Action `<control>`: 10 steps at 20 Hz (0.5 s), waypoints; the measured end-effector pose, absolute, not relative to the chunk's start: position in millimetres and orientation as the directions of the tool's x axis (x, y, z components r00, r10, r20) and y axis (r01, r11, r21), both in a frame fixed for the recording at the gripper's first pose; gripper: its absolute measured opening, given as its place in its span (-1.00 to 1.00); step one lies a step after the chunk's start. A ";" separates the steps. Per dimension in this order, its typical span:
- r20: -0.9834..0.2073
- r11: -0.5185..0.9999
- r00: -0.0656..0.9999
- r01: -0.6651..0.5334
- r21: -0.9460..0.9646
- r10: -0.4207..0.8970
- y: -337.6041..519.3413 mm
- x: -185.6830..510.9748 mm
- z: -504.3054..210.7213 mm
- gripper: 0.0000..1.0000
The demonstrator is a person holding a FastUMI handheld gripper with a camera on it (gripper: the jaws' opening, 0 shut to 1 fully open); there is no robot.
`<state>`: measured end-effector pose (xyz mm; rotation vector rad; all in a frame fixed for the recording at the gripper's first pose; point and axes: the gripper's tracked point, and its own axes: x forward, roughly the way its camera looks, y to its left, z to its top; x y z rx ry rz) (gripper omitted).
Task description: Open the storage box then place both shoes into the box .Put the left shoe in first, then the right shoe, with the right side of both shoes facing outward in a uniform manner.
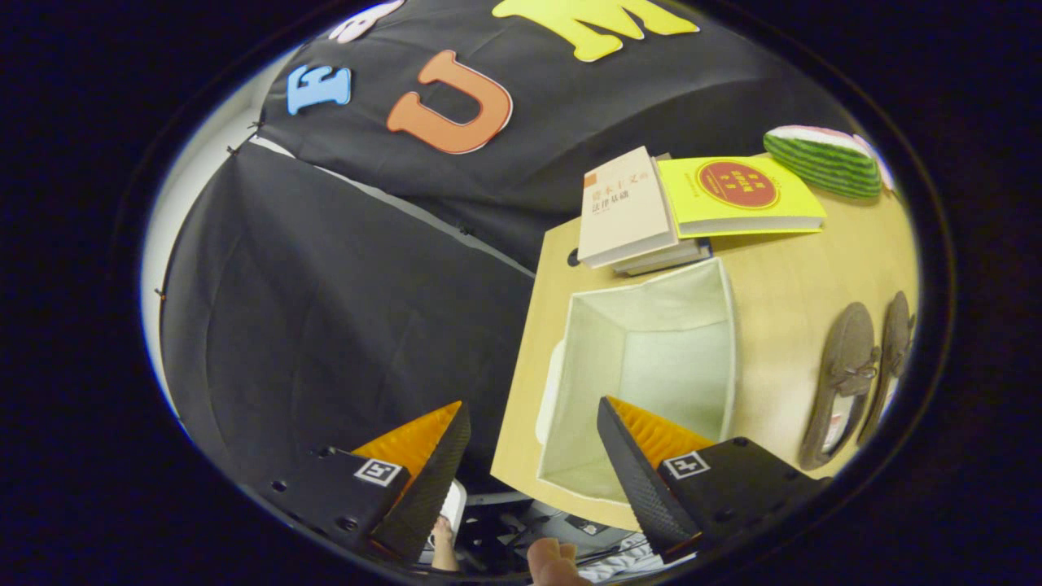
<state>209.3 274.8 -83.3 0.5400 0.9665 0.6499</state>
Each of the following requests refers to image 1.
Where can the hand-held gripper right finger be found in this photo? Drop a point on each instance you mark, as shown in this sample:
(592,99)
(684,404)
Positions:
(639,484)

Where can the pale fabric storage box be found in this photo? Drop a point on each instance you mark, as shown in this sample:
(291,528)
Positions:
(651,358)

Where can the person's light grey clothing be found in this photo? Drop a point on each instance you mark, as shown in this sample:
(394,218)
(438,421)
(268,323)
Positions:
(627,566)

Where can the grey book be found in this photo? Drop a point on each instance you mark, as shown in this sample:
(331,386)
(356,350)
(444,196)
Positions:
(667,256)

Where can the beige book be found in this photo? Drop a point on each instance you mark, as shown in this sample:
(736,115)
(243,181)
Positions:
(627,220)

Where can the black backdrop cloth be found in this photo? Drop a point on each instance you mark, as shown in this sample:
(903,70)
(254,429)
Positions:
(326,309)

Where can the brown suede shoe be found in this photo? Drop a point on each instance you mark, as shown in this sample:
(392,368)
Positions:
(895,334)
(847,350)

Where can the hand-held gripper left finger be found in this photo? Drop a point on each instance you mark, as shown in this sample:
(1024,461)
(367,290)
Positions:
(431,480)

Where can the yellow book with red label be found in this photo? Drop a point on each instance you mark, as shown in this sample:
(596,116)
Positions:
(802,203)

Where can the watermelon slice plush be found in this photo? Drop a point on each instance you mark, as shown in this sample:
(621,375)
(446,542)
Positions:
(822,167)

